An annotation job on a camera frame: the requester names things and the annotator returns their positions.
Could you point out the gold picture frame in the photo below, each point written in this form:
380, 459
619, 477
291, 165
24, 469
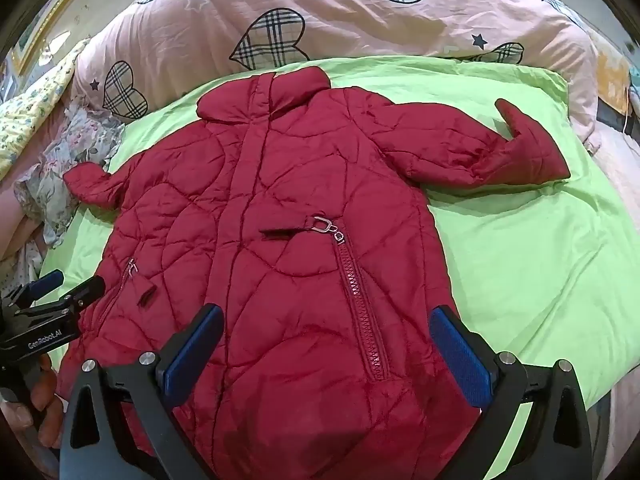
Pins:
50, 15

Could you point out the floral ruffled cloth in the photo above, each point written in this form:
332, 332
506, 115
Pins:
85, 135

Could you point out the yellow floral cloth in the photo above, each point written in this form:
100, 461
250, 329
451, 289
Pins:
30, 110

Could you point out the light green blanket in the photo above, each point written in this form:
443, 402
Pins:
525, 240

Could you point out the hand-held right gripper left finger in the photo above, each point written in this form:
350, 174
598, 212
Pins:
196, 350

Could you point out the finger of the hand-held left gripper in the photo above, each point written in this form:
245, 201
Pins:
85, 290
45, 284

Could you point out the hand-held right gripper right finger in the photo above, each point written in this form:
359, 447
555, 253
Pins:
460, 360

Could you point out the red quilted jacket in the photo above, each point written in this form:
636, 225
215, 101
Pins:
280, 185

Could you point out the pink quilt with plaid hearts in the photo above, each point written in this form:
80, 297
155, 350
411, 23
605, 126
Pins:
390, 25

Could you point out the person's left hand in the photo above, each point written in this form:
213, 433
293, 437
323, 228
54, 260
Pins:
47, 405

